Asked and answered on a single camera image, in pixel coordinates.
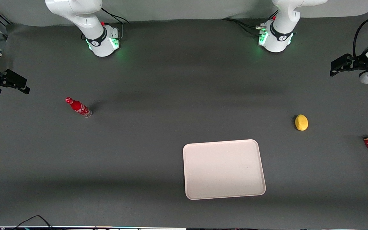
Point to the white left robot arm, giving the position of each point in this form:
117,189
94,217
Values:
283,22

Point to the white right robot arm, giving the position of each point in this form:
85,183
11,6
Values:
88,19

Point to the beige plastic tray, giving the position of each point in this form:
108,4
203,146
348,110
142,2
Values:
224,169

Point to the red cola bottle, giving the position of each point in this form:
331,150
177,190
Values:
78,107

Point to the yellow lemon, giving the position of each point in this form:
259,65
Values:
301,122

